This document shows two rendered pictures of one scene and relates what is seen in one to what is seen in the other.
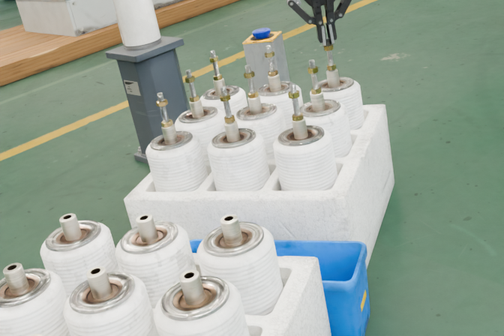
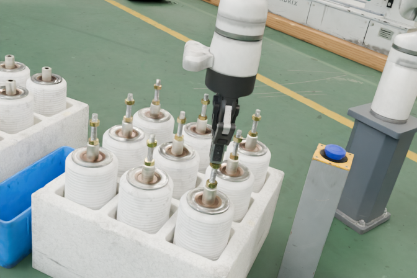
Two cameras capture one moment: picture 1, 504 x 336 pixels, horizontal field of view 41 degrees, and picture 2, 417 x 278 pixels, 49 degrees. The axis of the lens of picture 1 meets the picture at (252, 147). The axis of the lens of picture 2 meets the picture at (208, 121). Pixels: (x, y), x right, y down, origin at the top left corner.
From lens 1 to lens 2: 141 cm
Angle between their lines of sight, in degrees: 76
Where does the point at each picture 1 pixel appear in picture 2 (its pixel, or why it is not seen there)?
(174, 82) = (369, 158)
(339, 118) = (122, 188)
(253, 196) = not seen: hidden behind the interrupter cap
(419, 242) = not seen: outside the picture
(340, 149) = (119, 212)
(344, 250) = (19, 219)
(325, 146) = (69, 169)
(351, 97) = (182, 213)
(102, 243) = (31, 86)
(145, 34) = (378, 103)
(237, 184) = not seen: hidden behind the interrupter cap
